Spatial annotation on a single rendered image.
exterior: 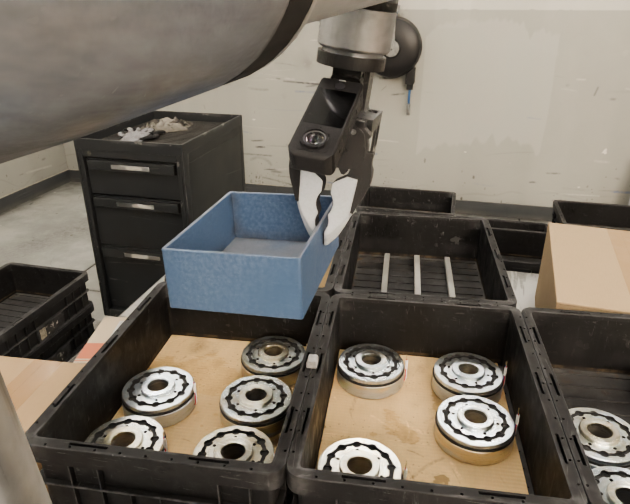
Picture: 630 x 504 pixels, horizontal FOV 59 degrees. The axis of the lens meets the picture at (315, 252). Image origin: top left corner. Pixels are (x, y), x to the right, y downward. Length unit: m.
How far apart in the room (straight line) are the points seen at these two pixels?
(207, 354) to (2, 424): 0.71
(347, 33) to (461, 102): 3.35
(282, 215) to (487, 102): 3.23
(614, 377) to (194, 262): 0.70
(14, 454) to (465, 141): 3.78
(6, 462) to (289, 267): 0.34
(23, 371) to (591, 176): 3.65
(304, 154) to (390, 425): 0.44
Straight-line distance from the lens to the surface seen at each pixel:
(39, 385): 0.93
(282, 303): 0.58
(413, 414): 0.85
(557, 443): 0.70
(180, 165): 2.13
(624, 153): 4.10
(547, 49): 3.90
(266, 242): 0.77
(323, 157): 0.52
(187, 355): 0.98
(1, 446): 0.29
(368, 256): 1.31
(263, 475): 0.62
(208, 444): 0.77
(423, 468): 0.78
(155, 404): 0.84
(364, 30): 0.57
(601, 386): 1.00
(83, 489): 0.75
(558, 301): 1.06
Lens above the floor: 1.37
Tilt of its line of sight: 24 degrees down
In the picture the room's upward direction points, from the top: straight up
